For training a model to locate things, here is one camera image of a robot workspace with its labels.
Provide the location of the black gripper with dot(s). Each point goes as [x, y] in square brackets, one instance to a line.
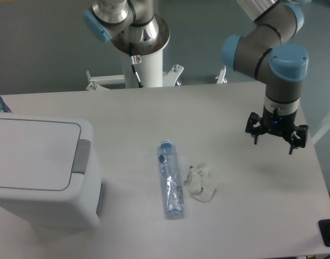
[279, 125]

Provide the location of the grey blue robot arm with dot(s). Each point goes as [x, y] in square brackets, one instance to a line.
[267, 56]

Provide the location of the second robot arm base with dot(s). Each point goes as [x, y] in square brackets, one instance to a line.
[133, 21]

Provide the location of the white trash can body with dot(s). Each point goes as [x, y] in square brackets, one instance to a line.
[77, 206]

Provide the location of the white trash can lid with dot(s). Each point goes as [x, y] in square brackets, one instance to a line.
[42, 154]

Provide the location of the crumpled white paper carton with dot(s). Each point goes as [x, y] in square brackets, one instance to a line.
[199, 184]

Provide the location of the crushed clear plastic bottle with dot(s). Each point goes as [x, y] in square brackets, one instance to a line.
[170, 180]

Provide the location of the black device at edge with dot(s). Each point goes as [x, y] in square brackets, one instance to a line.
[324, 226]

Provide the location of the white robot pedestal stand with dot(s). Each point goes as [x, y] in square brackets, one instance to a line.
[142, 64]

